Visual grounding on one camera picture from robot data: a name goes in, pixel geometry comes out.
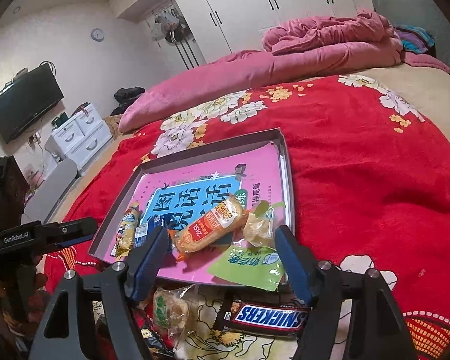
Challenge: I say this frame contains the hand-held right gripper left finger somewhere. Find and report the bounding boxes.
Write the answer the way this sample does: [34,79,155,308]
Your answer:
[28,225,171,360]

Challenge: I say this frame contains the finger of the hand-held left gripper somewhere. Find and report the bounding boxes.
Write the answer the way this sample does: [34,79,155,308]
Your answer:
[55,233,95,249]
[41,217,98,242]

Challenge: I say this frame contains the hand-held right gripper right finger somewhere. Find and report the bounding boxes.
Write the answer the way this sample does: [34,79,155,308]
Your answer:
[274,225,417,360]

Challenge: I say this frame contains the blue biscuit packet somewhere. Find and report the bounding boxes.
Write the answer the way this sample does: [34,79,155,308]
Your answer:
[134,217,173,256]

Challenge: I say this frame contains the shallow grey cardboard tray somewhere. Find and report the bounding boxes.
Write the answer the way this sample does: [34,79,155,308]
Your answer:
[88,127,295,286]

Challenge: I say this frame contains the yellow cartoon snack packet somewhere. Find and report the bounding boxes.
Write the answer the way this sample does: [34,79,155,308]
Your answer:
[112,200,140,259]

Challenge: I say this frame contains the green candy packet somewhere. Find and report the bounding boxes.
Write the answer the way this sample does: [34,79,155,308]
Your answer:
[208,245,287,291]

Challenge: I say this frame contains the clear rice cracker packet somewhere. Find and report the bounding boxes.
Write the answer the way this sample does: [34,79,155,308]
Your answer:
[152,283,200,351]

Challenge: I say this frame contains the clear yellow pastry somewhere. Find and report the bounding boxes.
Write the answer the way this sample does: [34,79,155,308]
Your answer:
[242,200,286,248]

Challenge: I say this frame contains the brown chocolate bar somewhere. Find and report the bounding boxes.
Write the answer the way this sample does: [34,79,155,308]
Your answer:
[212,296,312,340]

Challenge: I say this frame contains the orange bread packet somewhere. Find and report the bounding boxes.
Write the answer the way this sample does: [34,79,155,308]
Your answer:
[169,193,246,263]

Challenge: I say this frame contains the black green-pea snack packet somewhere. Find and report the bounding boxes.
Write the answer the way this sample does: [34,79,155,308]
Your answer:
[137,307,177,360]

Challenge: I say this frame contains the dark brown cabinet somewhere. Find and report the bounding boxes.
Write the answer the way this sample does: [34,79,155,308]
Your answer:
[0,155,31,233]

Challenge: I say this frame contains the white drawer cabinet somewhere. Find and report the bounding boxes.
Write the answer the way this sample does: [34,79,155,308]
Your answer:
[47,105,113,169]

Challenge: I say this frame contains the brown wicker basket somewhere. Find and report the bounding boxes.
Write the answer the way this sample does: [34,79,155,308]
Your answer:
[104,115,122,139]

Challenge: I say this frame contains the red floral blanket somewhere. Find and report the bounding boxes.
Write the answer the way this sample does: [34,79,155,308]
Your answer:
[41,75,450,360]

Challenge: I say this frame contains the pink and blue book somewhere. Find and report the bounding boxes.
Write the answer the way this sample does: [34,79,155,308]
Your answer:
[107,144,289,284]

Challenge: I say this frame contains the black bag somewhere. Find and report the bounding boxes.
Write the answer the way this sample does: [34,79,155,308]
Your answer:
[110,87,146,117]

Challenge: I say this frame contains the pink quilt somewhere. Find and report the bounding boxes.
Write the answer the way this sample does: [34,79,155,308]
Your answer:
[118,10,450,134]

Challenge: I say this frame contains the hanging bags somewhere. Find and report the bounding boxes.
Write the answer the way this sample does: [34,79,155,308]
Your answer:
[150,7,186,44]

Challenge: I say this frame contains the purple and teal cloth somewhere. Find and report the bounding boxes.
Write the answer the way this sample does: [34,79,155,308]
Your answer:
[394,25,436,55]

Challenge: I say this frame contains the white wardrobe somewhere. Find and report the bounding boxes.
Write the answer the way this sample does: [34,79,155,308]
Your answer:
[109,0,364,64]

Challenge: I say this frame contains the grey padded headboard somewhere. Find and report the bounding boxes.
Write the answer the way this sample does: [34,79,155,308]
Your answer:
[369,0,450,68]

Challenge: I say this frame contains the black wall television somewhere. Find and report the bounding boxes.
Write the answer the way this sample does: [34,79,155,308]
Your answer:
[0,64,64,144]

